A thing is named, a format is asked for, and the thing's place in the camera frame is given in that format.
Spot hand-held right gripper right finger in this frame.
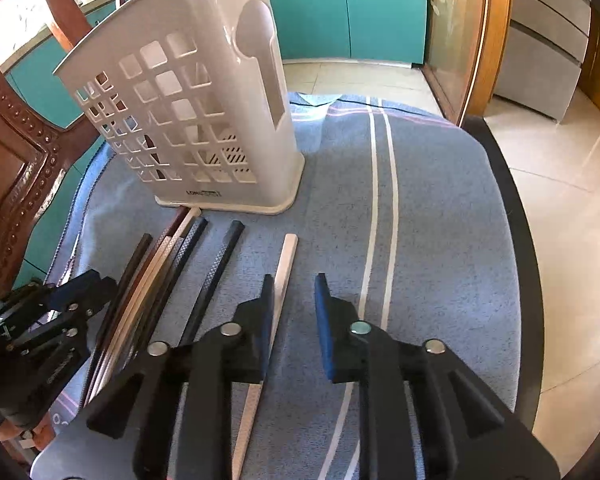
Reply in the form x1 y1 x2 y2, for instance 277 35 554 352
314 273 561 480

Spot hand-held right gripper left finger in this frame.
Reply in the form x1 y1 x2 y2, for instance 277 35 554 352
86 274 276 480

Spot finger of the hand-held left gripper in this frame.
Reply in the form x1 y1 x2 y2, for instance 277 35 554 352
5 276 119 361
0 270 102 331

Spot cream chopstick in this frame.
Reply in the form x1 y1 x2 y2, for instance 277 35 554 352
86 207 202 406

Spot white chopstick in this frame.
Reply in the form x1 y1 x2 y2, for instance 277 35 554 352
230 233 299 480

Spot black textured chopstick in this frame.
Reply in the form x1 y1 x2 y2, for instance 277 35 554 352
130 216 209 361
177 220 246 348

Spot reddish brown chopstick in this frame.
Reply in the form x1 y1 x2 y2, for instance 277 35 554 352
92 206 191 376

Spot white plastic utensil holder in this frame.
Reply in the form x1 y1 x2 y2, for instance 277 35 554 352
54 0 306 215

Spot carved wooden chair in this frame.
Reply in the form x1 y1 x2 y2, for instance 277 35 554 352
0 0 111 306

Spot blue striped cloth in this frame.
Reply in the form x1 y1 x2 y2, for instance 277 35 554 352
30 91 523 480

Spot teal cupboard doors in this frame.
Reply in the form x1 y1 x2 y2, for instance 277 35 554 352
267 0 428 63

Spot wood framed glass door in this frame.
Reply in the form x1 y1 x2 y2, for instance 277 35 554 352
422 0 513 126

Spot grey drawer cabinet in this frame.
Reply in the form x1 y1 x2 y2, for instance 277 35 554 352
492 0 593 123

